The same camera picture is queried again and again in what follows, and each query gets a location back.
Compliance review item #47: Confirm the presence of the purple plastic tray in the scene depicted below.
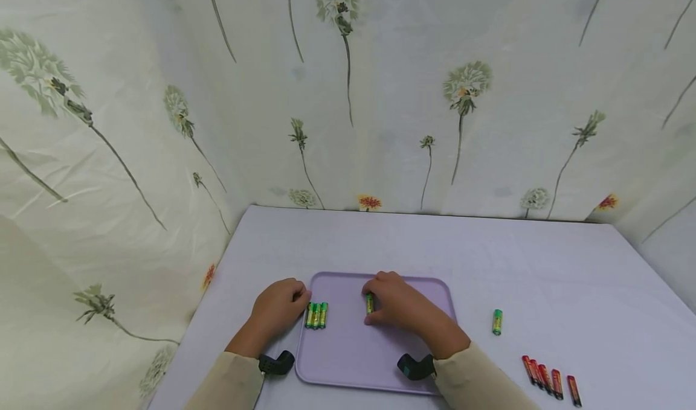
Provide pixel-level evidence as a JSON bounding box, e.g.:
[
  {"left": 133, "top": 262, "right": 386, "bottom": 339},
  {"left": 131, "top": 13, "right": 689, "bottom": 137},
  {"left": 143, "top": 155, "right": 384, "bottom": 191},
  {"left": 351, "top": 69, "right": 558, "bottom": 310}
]
[{"left": 295, "top": 271, "right": 457, "bottom": 396}]

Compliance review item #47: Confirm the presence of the person's right forearm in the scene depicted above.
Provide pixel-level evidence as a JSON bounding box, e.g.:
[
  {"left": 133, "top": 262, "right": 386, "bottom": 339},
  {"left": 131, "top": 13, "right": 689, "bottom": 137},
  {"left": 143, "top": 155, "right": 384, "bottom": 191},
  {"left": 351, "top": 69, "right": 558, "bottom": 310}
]
[{"left": 419, "top": 311, "right": 540, "bottom": 410}]

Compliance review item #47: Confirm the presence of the person's left hand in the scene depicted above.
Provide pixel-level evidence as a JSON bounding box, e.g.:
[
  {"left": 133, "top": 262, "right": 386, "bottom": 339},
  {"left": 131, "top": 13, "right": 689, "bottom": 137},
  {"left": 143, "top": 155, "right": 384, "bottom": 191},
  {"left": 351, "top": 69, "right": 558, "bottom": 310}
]
[{"left": 250, "top": 278, "right": 313, "bottom": 341}]

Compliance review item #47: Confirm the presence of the person's left forearm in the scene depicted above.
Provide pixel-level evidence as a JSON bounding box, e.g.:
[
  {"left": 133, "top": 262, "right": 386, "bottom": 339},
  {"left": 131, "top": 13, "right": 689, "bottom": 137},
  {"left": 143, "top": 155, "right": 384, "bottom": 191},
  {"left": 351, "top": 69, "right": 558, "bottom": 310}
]
[{"left": 185, "top": 321, "right": 283, "bottom": 410}]

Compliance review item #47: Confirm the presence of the person's right hand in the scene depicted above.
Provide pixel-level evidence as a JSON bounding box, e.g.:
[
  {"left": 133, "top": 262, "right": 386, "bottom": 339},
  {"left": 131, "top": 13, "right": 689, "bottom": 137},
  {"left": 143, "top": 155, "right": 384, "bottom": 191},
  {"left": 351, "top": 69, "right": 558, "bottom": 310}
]
[{"left": 362, "top": 271, "right": 442, "bottom": 340}]

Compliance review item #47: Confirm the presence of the black wrist band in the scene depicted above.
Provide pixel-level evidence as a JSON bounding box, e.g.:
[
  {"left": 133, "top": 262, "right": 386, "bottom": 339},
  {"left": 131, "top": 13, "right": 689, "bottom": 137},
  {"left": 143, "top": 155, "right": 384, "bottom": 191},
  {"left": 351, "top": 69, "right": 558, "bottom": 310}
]
[
  {"left": 258, "top": 350, "right": 295, "bottom": 376},
  {"left": 397, "top": 353, "right": 437, "bottom": 381}
]

